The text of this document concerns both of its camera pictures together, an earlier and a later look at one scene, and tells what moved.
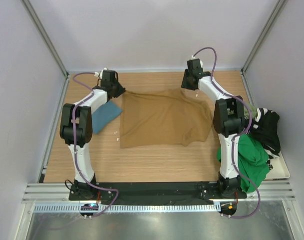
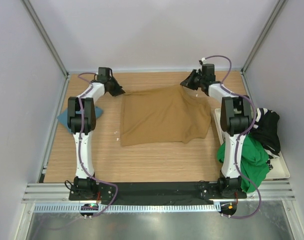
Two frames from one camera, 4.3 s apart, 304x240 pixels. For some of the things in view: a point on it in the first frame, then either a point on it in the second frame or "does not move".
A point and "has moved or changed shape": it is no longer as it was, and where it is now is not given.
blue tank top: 104,115 has moved or changed shape
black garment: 264,128 does not move
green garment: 253,162 does not move
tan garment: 161,117 does not move
